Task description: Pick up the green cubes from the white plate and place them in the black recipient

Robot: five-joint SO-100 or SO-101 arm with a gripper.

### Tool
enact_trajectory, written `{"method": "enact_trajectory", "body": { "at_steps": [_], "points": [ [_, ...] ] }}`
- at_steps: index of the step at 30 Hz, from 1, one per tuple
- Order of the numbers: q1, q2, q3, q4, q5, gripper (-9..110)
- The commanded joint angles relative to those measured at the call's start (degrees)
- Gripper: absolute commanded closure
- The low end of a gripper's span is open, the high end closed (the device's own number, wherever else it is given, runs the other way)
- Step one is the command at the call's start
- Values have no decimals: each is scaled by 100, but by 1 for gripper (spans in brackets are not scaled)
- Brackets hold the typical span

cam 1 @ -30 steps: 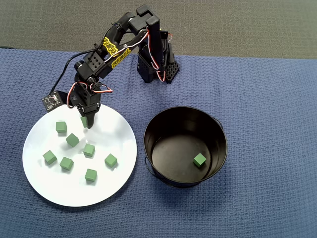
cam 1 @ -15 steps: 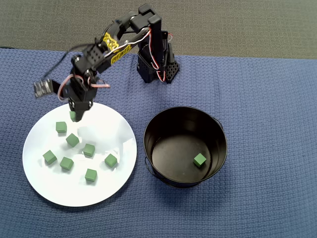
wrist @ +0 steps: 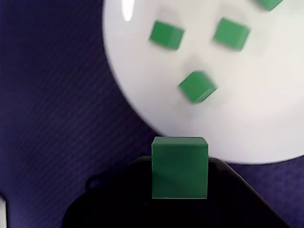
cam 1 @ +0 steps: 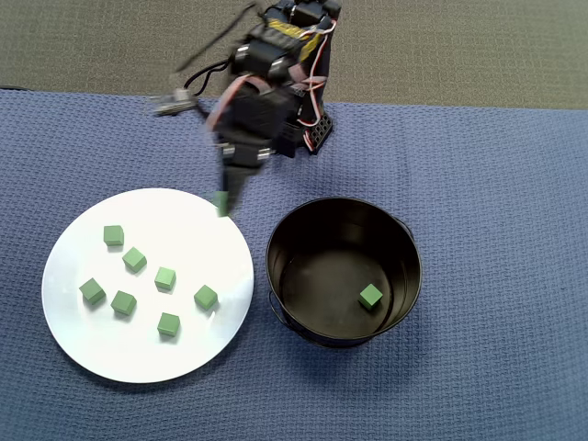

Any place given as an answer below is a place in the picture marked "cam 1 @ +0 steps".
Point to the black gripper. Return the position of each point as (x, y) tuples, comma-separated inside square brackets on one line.
[(244, 156)]

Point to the green plastic cube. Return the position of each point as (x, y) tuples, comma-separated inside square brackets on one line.
[(168, 324), (221, 204), (113, 234), (134, 259), (370, 296), (92, 290), (205, 296), (123, 302), (165, 278)]

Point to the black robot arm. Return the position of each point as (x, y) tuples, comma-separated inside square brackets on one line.
[(257, 53)]

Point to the white round plate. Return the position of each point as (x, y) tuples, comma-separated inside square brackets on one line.
[(138, 349)]

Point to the black metal bucket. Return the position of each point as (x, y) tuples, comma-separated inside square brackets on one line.
[(317, 275)]

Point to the blue woven tablecloth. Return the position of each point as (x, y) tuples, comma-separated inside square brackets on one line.
[(459, 229)]

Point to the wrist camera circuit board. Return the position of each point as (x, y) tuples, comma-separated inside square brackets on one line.
[(177, 102)]

